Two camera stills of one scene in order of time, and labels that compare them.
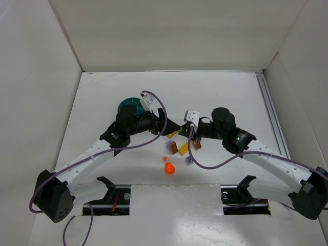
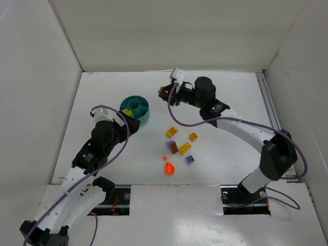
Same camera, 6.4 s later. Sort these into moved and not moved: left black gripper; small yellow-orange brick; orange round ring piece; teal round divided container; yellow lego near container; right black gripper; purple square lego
Moved: left black gripper; small yellow-orange brick; right black gripper
Not moved: purple square lego; orange round ring piece; teal round divided container; yellow lego near container
